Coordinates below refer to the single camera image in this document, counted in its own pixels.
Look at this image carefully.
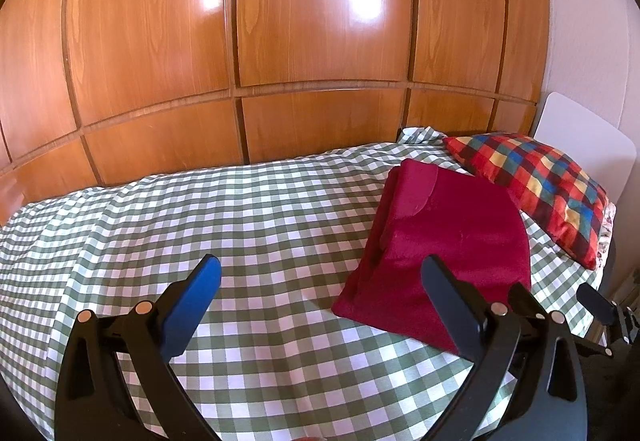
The white headboard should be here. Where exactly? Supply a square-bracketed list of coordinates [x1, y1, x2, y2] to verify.
[532, 92, 634, 208]

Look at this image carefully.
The floral patterned cloth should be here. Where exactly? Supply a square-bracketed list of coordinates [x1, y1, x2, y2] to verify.
[596, 200, 617, 254]

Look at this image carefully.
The dark red garment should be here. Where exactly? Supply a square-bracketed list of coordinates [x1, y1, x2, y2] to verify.
[331, 158, 532, 358]

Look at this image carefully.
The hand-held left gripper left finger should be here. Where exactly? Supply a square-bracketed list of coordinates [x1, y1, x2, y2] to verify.
[53, 253, 223, 441]

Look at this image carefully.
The wooden panelled wardrobe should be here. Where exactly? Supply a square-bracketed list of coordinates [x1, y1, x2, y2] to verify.
[0, 0, 552, 228]

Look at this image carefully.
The colourful plaid pillow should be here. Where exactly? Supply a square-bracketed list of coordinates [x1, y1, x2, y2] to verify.
[442, 132, 610, 271]

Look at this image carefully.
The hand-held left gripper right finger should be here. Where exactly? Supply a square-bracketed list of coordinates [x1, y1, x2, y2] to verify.
[420, 255, 589, 441]

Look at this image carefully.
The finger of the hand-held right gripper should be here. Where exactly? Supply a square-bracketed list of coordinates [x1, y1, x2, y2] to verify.
[571, 282, 621, 358]
[506, 281, 548, 318]

